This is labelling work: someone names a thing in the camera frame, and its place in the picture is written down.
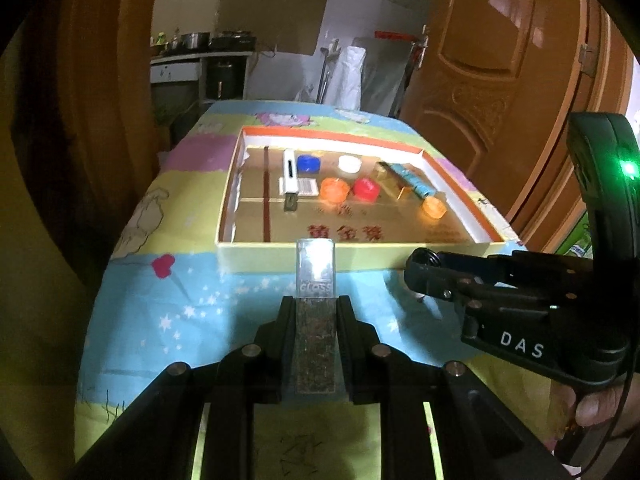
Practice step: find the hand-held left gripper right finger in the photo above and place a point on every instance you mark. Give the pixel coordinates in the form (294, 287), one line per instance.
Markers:
(346, 345)

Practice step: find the black air fryer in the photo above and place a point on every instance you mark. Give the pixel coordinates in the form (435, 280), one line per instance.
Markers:
(220, 77)

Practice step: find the clear patterned lighter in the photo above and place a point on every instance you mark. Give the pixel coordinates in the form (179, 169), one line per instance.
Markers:
(315, 285)

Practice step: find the orange bottle cap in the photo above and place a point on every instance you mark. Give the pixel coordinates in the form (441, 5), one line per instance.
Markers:
(334, 189)
(433, 208)

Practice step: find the red paper strip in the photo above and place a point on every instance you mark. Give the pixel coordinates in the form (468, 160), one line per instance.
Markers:
(395, 35)

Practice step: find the metal door hinge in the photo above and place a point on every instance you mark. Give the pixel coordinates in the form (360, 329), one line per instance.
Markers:
(587, 60)

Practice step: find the red bottle cap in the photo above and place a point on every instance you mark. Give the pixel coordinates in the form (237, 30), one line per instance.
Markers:
(366, 189)

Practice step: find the white cartoon lighter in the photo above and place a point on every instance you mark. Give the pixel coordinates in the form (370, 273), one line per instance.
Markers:
(289, 172)

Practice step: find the light blue lighter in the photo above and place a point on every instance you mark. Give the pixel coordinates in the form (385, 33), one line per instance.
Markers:
(417, 184)

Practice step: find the wooden door frame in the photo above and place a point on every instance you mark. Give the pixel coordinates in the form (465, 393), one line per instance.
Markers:
(110, 60)

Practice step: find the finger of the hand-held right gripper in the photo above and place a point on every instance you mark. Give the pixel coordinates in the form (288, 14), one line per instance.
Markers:
(435, 287)
(480, 265)

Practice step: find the black round cap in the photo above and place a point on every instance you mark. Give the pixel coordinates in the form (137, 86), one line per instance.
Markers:
(424, 258)

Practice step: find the person's right hand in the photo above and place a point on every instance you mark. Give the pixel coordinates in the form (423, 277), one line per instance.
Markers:
(597, 407)

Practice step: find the black stove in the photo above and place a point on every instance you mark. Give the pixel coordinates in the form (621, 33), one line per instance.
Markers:
(232, 41)

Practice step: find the white bottle cap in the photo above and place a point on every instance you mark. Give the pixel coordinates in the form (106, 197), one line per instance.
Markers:
(349, 164)

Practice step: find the brown wooden panel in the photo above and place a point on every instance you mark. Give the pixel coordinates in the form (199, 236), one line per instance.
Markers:
(35, 235)

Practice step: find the cartoon sheep printed tablecloth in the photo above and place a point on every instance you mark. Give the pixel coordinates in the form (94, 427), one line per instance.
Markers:
(200, 300)

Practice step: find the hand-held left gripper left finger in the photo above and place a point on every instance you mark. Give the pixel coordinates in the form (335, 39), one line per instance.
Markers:
(286, 345)

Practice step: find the green cardboard boxes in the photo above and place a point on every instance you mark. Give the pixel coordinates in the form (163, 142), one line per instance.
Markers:
(577, 242)

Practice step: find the metal cooking pot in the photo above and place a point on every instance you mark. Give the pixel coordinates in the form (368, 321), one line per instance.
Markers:
(195, 40)

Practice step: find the white rolled sack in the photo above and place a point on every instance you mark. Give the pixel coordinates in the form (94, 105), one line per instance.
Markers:
(350, 77)

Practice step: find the shallow cardboard box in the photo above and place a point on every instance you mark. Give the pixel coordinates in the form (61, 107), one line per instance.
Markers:
(350, 230)

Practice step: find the kitchen counter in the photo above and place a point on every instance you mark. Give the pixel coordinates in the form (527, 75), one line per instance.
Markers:
(175, 72)

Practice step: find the blue bottle cap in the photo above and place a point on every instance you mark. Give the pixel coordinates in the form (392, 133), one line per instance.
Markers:
(307, 164)

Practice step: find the gold brown lighter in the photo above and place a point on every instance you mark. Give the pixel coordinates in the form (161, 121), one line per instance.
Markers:
(389, 179)

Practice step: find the brown wooden door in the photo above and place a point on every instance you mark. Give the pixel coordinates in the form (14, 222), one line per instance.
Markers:
(500, 85)

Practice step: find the cardboard wall sheet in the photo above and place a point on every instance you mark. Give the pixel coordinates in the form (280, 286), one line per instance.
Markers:
(250, 10)

